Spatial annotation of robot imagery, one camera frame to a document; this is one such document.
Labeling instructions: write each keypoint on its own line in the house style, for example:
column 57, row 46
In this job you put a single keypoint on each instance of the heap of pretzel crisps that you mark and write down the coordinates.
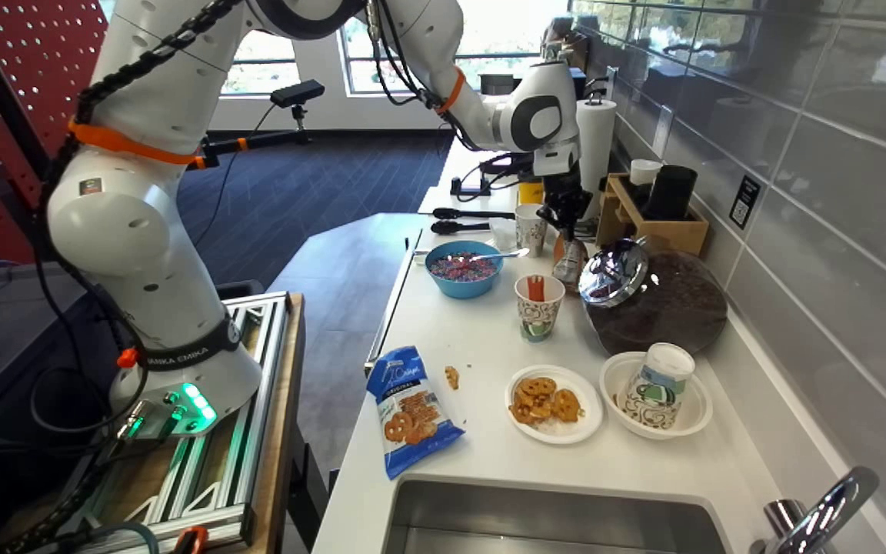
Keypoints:
column 539, row 400

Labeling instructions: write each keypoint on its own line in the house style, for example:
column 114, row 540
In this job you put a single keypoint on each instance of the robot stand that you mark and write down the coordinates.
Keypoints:
column 258, row 400

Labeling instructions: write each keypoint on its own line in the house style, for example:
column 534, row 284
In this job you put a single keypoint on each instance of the camera on mount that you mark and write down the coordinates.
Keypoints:
column 297, row 93

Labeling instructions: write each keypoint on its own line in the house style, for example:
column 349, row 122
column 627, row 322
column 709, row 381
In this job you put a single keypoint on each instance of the patterned paper cup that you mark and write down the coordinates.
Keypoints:
column 539, row 319
column 530, row 231

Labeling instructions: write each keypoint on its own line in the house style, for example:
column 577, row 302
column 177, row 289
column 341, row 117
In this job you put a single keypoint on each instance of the clear plastic container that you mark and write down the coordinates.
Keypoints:
column 503, row 233

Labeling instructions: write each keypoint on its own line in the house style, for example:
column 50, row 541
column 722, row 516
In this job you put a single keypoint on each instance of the stack of black cups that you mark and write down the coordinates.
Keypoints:
column 672, row 192

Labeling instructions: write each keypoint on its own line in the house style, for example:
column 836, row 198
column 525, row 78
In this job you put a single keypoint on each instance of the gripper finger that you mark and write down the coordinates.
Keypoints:
column 551, row 217
column 580, row 211

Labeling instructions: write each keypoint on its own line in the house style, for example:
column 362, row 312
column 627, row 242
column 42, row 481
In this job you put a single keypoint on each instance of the silver spoon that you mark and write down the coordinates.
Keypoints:
column 508, row 253

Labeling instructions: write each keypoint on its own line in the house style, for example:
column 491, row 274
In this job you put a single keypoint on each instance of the window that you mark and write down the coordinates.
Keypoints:
column 497, row 35
column 262, row 73

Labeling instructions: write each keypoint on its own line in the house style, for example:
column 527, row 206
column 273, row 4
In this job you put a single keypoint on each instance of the orange stick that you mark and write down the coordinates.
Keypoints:
column 536, row 288

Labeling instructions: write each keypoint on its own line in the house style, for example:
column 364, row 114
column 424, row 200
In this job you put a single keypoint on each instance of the steel sink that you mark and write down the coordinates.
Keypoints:
column 551, row 515

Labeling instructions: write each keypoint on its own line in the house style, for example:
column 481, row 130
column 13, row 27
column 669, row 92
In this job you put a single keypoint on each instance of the blue pretzel bag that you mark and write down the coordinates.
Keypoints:
column 412, row 408

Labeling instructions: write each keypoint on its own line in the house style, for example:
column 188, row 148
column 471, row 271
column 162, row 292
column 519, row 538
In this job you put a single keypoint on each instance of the white paper plate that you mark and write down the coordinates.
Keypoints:
column 585, row 415

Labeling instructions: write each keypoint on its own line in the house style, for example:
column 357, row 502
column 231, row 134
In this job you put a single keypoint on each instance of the paper cup with white lid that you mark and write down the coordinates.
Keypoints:
column 654, row 388

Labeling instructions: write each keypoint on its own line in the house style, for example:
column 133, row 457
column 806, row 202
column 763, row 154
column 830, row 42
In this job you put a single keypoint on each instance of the pretzel crisp piece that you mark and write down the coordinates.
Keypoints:
column 452, row 377

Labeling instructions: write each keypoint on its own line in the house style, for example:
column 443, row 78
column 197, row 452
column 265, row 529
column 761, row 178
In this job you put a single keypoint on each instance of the round glass jar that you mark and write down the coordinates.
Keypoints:
column 674, row 308

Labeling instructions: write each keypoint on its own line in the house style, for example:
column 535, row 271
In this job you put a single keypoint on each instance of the paper towel roll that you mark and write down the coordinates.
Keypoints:
column 597, row 146

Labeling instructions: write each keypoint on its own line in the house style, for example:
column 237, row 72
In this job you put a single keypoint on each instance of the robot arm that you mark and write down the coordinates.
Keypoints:
column 143, row 231

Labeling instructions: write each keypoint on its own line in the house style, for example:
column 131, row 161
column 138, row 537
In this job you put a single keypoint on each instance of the black wall sign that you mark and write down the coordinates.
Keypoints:
column 744, row 201

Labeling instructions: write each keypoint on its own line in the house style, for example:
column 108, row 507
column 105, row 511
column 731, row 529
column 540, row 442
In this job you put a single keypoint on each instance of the chrome jar lid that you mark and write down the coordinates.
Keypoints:
column 612, row 273

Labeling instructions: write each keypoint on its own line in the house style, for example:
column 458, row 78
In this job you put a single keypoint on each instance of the red pegboard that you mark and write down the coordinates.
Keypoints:
column 35, row 61

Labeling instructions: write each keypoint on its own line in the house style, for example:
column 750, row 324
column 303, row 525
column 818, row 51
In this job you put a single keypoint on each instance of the orange and silver packet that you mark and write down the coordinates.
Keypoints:
column 570, row 265

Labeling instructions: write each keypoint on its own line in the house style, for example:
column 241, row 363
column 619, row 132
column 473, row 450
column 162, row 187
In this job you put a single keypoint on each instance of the chrome tap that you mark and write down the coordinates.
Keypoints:
column 827, row 512

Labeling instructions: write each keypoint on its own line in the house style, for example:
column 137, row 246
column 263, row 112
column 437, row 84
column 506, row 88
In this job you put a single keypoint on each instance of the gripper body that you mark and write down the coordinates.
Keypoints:
column 564, row 189

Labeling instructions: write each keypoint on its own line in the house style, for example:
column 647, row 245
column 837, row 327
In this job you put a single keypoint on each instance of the wall socket plate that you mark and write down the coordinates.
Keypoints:
column 662, row 131

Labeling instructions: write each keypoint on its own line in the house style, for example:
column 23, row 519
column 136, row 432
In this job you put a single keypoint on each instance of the stack of white lids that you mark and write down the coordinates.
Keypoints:
column 644, row 171

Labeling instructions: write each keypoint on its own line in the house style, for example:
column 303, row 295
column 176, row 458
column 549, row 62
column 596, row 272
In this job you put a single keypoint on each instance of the white paper bowl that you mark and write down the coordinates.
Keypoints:
column 693, row 412

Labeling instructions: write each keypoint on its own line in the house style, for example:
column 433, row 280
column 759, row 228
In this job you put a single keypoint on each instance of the yellow container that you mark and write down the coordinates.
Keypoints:
column 531, row 192

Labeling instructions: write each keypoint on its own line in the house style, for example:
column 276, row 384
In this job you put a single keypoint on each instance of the wooden organizer box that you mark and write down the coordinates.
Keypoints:
column 666, row 232

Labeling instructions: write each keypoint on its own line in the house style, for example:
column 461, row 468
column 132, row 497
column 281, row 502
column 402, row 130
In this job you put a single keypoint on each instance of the black tongs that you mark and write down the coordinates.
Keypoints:
column 458, row 227
column 474, row 213

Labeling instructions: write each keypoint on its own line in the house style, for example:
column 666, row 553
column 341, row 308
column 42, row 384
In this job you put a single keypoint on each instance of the small black device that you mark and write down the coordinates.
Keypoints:
column 470, row 187

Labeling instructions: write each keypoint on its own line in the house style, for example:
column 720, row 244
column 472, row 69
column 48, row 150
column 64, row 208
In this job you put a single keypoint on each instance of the blue bowl of sprinkles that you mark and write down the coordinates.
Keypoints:
column 462, row 283

